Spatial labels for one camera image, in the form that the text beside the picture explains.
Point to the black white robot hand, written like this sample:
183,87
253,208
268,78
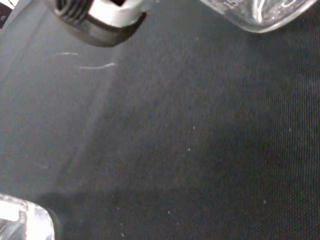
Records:
105,27

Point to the black and white box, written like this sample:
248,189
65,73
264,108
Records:
4,12

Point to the black cloth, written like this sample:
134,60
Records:
175,125

